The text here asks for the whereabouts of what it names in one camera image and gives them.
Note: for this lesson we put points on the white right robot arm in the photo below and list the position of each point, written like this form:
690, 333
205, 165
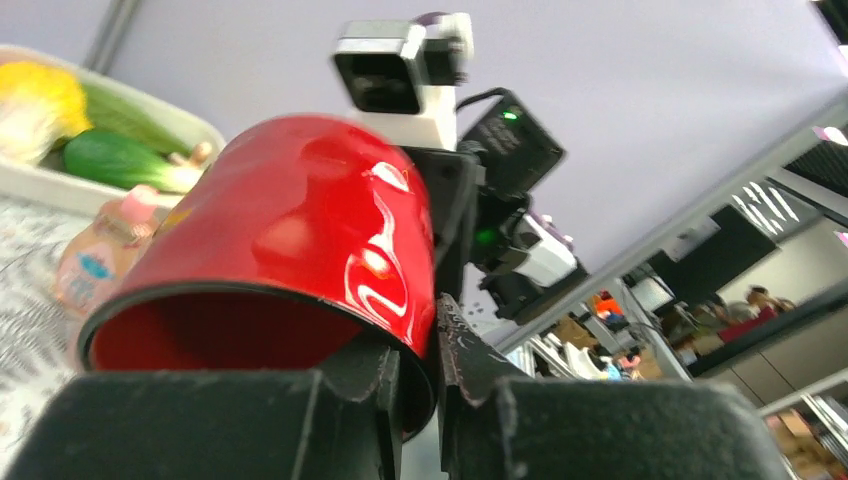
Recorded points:
538, 284

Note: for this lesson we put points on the beige mushroom toy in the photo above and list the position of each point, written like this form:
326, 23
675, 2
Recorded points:
196, 159

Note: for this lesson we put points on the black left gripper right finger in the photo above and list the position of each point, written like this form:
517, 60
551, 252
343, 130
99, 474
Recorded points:
496, 422

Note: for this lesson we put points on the white vegetable bin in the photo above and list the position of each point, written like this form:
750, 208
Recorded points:
49, 183

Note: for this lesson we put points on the red mug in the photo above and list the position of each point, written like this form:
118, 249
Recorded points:
307, 231

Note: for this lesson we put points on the green bok choy toy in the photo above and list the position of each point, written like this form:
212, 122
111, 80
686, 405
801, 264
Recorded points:
112, 159

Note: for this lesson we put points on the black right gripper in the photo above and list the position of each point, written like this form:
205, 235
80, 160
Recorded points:
480, 192

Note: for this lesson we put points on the yellow napa cabbage toy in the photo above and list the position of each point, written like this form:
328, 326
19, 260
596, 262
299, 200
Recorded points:
40, 107

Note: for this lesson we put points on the pink-capped bottle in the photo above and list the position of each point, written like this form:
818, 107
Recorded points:
98, 258

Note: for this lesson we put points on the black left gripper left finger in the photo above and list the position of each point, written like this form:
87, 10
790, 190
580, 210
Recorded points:
340, 420

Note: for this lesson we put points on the floral tablecloth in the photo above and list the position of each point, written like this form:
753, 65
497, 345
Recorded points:
34, 360

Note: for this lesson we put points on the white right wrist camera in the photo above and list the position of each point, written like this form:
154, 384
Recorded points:
402, 75

